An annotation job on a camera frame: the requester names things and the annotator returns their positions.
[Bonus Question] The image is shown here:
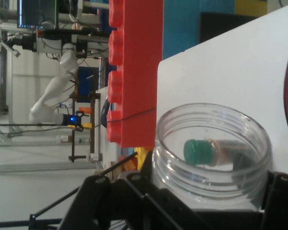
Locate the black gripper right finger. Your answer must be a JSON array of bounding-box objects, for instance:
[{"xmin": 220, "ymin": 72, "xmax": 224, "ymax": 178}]
[{"xmin": 260, "ymin": 170, "xmax": 288, "ymax": 230}]

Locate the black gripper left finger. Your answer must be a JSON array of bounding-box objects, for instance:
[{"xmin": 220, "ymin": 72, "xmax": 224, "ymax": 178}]
[{"xmin": 59, "ymin": 149, "xmax": 195, "ymax": 230}]

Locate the black background gripper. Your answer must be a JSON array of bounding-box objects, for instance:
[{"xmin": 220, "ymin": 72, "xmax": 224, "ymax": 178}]
[{"xmin": 62, "ymin": 107, "xmax": 95, "ymax": 132}]

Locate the clear plastic jar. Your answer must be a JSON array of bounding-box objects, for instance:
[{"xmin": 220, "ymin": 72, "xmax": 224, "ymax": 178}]
[{"xmin": 151, "ymin": 103, "xmax": 272, "ymax": 209}]

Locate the dark blue handheld tool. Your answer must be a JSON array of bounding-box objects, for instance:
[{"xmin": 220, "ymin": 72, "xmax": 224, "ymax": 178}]
[{"xmin": 101, "ymin": 97, "xmax": 111, "ymax": 129}]

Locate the rusty metal stand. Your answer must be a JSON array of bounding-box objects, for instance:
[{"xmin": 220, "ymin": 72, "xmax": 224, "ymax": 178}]
[{"xmin": 68, "ymin": 79, "xmax": 103, "ymax": 163}]

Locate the black tripod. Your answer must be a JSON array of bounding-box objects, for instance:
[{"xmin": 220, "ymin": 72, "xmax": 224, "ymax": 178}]
[{"xmin": 0, "ymin": 152, "xmax": 139, "ymax": 230}]

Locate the thin black pole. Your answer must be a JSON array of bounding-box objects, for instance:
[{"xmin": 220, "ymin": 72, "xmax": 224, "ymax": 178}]
[{"xmin": 0, "ymin": 122, "xmax": 72, "ymax": 127}]

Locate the red foam block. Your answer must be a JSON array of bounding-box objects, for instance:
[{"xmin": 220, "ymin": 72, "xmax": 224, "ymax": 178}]
[{"xmin": 107, "ymin": 0, "xmax": 164, "ymax": 149}]

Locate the spice bottle green cap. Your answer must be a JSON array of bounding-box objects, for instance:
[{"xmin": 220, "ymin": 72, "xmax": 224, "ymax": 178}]
[{"xmin": 183, "ymin": 138, "xmax": 255, "ymax": 168}]

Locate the computer monitor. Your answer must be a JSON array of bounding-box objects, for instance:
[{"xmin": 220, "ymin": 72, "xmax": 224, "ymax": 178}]
[{"xmin": 16, "ymin": 0, "xmax": 60, "ymax": 29}]

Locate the large blue foam block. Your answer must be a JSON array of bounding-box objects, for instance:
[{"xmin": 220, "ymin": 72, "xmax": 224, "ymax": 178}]
[{"xmin": 162, "ymin": 0, "xmax": 202, "ymax": 61}]

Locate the black foam block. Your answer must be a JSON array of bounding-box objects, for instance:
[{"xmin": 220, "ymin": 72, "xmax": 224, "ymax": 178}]
[{"xmin": 200, "ymin": 11, "xmax": 264, "ymax": 46}]

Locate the yellow foam block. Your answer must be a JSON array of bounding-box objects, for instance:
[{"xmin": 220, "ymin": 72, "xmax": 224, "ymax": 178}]
[{"xmin": 234, "ymin": 0, "xmax": 267, "ymax": 17}]

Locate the thin black cable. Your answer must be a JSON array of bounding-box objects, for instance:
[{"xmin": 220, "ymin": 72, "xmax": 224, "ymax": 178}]
[{"xmin": 93, "ymin": 107, "xmax": 157, "ymax": 127}]

